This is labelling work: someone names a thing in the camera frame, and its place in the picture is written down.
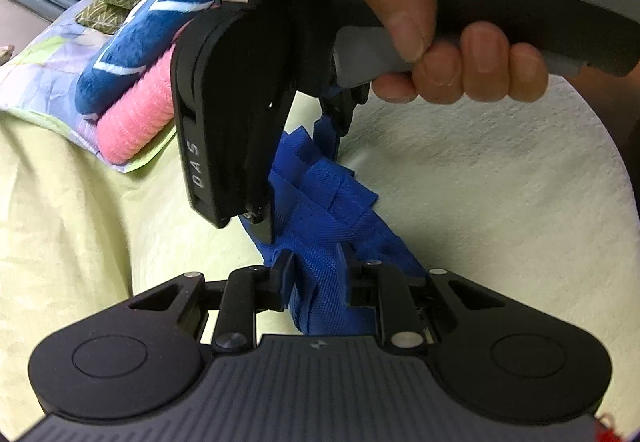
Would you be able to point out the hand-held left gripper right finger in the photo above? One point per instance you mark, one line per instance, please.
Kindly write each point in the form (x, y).
(362, 294)

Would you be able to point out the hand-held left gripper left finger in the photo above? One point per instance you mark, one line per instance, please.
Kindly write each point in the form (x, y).
(281, 282)

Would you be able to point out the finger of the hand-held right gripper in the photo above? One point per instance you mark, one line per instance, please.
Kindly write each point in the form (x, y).
(262, 224)
(345, 110)

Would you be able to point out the blue non-woven shopping bag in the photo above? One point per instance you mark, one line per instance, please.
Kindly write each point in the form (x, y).
(325, 222)

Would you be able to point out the blue plush white-striped towel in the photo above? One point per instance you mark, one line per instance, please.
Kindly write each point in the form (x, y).
(130, 52)

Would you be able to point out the pink ribbed folded towel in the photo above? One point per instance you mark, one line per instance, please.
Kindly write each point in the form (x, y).
(135, 117)

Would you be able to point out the yellow-green bed sheet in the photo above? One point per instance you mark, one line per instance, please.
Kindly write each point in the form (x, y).
(65, 222)

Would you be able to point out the pastel patchwork cloth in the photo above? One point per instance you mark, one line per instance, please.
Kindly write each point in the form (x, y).
(40, 72)

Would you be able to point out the red tassel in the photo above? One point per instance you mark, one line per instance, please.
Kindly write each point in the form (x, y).
(610, 429)

